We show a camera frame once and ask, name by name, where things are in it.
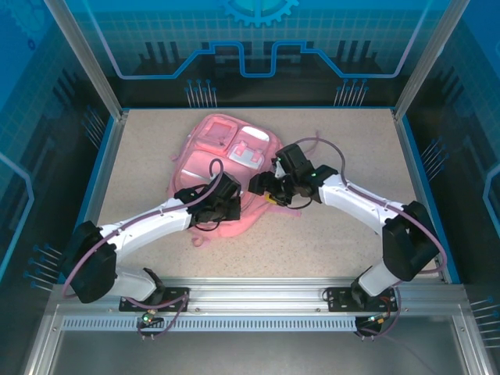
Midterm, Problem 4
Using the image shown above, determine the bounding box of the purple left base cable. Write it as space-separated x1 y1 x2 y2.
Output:
136 283 192 341

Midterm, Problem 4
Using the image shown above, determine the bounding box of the aluminium mounting rail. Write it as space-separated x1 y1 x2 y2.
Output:
50 276 470 316

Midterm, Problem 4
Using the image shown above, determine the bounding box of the pink school backpack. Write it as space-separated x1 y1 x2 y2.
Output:
166 112 323 250

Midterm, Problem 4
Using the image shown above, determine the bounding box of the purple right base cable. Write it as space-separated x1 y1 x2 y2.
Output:
353 291 407 341

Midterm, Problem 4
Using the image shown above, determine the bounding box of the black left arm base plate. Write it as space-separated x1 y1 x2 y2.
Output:
116 287 191 313

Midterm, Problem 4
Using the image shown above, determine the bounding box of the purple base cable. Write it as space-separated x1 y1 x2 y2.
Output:
136 283 192 341
353 291 407 341

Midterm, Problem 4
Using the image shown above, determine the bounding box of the metal tray panel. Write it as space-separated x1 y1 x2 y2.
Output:
23 304 493 375

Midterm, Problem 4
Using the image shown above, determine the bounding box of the aluminium frame post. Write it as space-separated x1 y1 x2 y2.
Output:
392 0 474 122
42 0 130 120

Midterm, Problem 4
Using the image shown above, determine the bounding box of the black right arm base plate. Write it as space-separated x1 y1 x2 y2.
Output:
325 287 399 313

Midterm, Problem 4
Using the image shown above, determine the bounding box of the slotted grey cable duct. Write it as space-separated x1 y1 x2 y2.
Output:
61 316 359 332

